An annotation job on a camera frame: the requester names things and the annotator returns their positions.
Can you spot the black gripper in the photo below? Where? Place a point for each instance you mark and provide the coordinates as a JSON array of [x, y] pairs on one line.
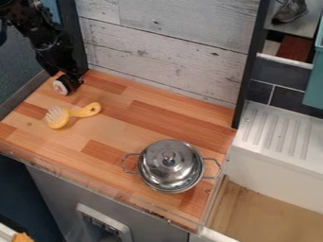
[[59, 58]]

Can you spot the toy sushi roll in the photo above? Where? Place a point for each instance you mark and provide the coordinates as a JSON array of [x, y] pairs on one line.
[[64, 86]]

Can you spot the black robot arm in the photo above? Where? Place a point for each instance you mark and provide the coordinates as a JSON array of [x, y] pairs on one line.
[[25, 19]]

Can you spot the yellow toy brush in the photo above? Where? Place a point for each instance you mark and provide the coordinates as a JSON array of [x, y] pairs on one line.
[[59, 115]]

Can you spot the silver pot lid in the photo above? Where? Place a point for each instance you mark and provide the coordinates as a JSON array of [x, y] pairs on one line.
[[170, 162]]

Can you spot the silver pot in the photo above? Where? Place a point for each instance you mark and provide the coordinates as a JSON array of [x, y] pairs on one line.
[[185, 184]]

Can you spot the white toy sink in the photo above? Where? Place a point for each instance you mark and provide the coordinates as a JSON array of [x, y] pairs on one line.
[[277, 148]]

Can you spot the person's foot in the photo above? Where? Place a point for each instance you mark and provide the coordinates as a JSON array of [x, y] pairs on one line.
[[291, 12]]

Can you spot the teal bin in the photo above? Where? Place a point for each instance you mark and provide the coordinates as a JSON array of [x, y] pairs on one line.
[[315, 75]]

